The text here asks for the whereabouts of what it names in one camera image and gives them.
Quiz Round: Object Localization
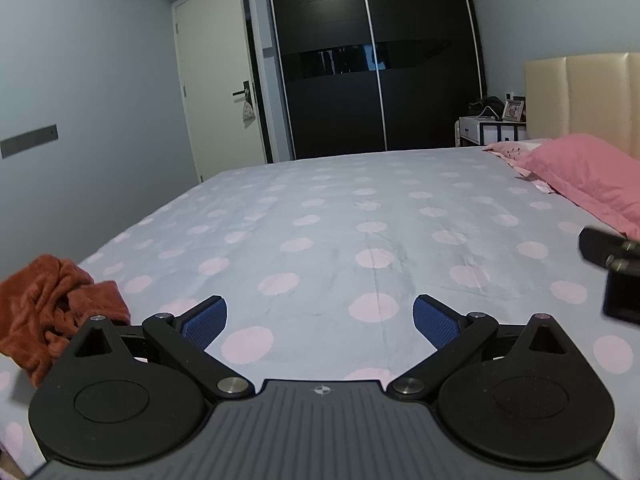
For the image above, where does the black bag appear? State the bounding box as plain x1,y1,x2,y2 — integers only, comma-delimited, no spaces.
467,95,503,120

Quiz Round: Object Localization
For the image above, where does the polka dot bed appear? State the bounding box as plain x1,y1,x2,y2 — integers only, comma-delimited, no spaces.
0,139,640,480

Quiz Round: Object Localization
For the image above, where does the black sliding wardrobe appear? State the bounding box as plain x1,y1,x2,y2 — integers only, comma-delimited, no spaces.
265,0,488,161

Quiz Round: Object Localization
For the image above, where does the pink patterned pillow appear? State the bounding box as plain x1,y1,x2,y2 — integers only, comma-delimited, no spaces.
482,139,556,193

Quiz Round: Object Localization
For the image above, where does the rust brown fleece garment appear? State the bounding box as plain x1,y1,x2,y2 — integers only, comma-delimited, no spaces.
0,255,132,388

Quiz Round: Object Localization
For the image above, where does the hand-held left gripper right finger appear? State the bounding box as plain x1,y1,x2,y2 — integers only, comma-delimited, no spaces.
388,294,574,403

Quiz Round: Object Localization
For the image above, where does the beige padded headboard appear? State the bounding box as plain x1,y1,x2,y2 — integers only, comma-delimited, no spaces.
523,52,640,161

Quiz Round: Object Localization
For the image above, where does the plain pink pillow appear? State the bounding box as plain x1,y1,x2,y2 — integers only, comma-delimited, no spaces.
515,133,640,241

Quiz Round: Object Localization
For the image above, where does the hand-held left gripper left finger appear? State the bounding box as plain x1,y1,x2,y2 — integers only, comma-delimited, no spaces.
74,295,252,402

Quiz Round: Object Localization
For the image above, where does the grey wall plate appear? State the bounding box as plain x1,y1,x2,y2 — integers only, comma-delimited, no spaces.
0,124,60,160

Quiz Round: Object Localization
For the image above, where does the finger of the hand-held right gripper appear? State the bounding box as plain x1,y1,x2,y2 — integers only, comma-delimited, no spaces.
602,269,640,319
578,227,640,276

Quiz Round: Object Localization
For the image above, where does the white nightstand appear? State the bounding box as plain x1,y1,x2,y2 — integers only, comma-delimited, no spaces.
458,116,528,148

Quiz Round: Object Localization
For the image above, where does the white door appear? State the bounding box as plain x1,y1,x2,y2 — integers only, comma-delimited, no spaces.
172,0,268,183

